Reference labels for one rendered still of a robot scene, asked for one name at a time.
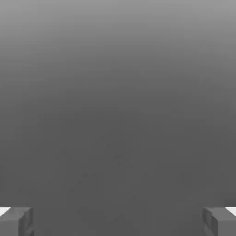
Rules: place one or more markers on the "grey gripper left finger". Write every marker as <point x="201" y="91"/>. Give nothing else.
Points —
<point x="12" y="223"/>

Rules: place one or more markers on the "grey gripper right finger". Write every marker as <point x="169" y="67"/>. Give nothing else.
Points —
<point x="221" y="224"/>

